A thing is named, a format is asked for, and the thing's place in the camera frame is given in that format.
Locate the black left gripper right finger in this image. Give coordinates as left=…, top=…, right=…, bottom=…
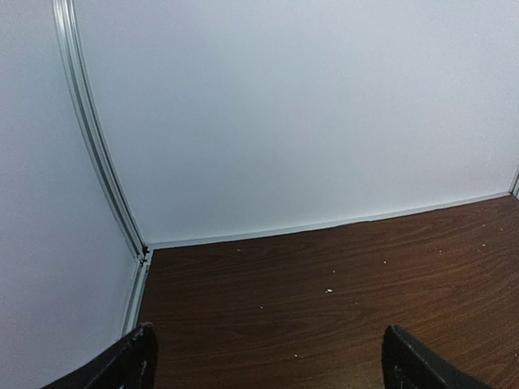
left=383, top=325, right=489, bottom=388

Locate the right rear aluminium post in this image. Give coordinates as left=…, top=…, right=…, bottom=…
left=509, top=167, right=519, bottom=198

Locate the left rear aluminium post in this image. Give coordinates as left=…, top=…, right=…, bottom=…
left=51, top=0, right=152, bottom=260

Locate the aluminium post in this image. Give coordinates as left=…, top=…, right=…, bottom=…
left=51, top=0, right=152, bottom=260
left=509, top=167, right=519, bottom=198

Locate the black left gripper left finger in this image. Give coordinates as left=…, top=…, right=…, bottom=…
left=45, top=323, right=157, bottom=389

